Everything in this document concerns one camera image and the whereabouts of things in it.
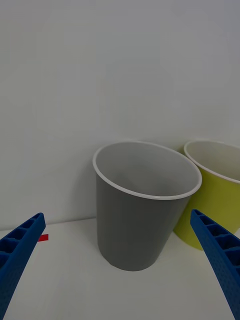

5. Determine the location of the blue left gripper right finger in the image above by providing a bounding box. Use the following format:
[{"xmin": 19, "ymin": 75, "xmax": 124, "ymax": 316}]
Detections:
[{"xmin": 189, "ymin": 208, "xmax": 240, "ymax": 320}]

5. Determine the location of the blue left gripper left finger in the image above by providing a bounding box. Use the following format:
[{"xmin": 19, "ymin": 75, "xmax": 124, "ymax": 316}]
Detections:
[{"xmin": 0, "ymin": 212, "xmax": 47, "ymax": 320}]

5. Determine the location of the yellow-green plastic waste bin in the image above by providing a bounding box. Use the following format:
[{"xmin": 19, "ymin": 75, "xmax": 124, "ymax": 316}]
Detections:
[{"xmin": 172, "ymin": 139, "xmax": 240, "ymax": 252}]

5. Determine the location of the grey plastic waste bin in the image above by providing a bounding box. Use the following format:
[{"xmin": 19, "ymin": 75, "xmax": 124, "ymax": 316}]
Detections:
[{"xmin": 92, "ymin": 140, "xmax": 203, "ymax": 272}]

